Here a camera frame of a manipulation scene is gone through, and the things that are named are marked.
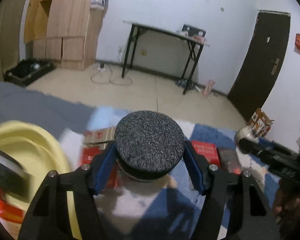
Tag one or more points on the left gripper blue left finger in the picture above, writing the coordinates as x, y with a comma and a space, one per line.
47, 216

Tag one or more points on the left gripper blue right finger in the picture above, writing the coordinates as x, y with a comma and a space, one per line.
250, 214

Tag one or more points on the round cream tin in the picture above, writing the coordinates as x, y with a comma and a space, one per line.
245, 136

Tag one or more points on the dark brown cigarette carton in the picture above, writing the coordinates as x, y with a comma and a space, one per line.
229, 160

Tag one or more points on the small black foam cylinder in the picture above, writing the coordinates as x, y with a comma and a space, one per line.
149, 144

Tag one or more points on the large red white carton box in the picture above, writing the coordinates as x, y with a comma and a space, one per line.
9, 212

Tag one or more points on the person right hand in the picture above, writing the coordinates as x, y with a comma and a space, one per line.
286, 205

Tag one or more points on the blue white checkered rug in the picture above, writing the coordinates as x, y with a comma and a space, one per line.
166, 208

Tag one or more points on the yellow plastic basin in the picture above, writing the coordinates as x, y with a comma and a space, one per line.
36, 150

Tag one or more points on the dark brown door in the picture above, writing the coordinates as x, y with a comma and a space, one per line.
262, 63

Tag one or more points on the pink bag on floor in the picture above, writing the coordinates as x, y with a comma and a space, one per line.
209, 87

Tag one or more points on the grey bed sheet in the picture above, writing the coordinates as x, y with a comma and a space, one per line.
50, 113

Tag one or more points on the black tray on floor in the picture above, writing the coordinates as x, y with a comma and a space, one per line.
28, 71

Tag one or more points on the black folding table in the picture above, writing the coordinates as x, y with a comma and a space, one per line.
171, 54

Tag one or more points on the wooden wardrobe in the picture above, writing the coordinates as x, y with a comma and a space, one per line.
63, 31

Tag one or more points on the beige curtain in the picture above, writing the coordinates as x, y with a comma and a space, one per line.
10, 19

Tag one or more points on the cardboard boxes by wall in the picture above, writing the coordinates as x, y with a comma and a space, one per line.
260, 123

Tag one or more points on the power strip with cable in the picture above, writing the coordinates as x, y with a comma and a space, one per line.
104, 75

